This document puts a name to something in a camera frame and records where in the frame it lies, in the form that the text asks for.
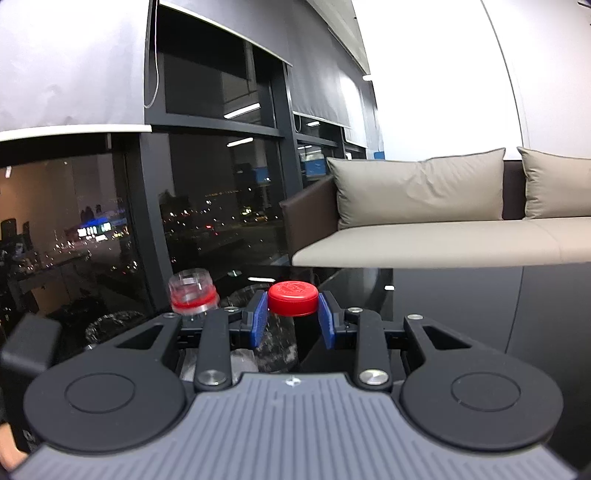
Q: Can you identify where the clear plastic water bottle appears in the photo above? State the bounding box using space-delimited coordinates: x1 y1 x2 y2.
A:
167 268 260 384

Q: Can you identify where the red bottle cap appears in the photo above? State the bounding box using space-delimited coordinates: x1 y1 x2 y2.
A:
267 281 320 318

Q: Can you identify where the person right hand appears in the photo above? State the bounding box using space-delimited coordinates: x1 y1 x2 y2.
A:
0 423 28 472

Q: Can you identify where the clear glass mug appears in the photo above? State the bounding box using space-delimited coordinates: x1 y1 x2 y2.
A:
221 285 299 374

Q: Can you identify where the left beige cushion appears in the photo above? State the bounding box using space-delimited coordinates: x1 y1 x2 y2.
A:
328 148 505 229

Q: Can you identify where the beige cushion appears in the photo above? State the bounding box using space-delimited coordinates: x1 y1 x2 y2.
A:
328 148 505 229
518 147 591 219

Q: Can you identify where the right beige cushion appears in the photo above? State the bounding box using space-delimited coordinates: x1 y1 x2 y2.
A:
518 147 591 219

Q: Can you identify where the beige brown sofa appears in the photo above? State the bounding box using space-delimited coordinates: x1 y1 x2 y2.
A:
280 160 590 269

